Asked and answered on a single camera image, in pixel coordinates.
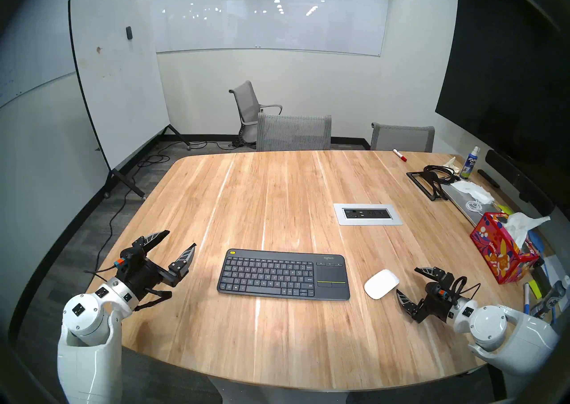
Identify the silver closed laptop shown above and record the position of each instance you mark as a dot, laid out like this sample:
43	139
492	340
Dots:
461	207

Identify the blue whiteboard marker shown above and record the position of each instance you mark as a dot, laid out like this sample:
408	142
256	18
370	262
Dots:
526	298

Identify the grey armrest office chair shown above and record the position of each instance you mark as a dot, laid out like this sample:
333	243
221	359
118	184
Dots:
245	98

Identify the small crumpled white tissue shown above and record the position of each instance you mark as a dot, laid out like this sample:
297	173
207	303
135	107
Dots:
452	163

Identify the white paper sheet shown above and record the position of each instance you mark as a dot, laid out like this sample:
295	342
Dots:
554	271

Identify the silver table power outlet box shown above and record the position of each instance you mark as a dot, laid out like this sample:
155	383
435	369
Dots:
367	214

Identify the blue plastic object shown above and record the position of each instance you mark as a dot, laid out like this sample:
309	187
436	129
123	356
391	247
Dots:
536	242

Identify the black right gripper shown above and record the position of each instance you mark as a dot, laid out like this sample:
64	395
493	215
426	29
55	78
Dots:
436	300

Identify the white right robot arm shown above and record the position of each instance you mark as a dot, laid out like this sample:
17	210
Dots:
487	323

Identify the glass wall whiteboard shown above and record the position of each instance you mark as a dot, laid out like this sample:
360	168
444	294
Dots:
267	29
35	51

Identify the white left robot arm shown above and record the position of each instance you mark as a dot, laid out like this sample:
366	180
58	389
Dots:
84	318

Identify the large white facial tissue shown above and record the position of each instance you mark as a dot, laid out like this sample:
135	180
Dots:
519	227

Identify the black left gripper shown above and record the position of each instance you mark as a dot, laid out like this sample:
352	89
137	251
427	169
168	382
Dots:
142	276

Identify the large black wall television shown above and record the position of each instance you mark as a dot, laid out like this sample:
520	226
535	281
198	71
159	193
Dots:
503	73

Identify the red floral tissue box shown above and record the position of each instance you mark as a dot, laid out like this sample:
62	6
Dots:
498	251

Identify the dark grey touchpad keyboard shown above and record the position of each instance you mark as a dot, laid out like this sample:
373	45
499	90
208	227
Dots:
331	274

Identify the red capped white marker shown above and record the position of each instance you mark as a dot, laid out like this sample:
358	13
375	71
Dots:
399	155

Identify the grey mesh office chair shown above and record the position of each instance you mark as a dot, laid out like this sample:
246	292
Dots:
403	139
294	133

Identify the black laptop stand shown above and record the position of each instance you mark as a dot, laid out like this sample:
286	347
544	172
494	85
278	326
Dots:
431	179

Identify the white computer mouse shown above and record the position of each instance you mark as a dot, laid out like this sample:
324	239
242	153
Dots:
380	283

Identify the whiteboard cleaner spray bottle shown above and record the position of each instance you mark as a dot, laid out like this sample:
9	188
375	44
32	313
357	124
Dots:
470	165

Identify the black video conference bar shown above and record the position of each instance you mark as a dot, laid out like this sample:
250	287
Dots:
521	185

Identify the white mobile whiteboard on stand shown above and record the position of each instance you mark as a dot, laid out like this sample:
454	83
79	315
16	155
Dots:
120	87

